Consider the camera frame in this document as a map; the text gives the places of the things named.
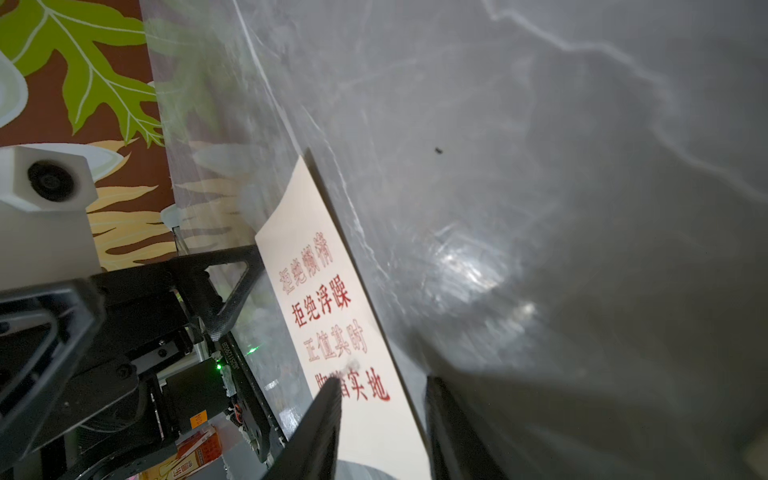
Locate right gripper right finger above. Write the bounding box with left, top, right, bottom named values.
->
left=425, top=376, right=507, bottom=479

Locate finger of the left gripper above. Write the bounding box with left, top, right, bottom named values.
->
left=1, top=279, right=105, bottom=462
left=167, top=244, right=266, bottom=343

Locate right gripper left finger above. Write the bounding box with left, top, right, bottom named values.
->
left=262, top=377, right=342, bottom=480

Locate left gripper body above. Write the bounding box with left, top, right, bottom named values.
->
left=35, top=263, right=228, bottom=452

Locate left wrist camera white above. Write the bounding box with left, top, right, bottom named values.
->
left=1, top=146, right=101, bottom=291

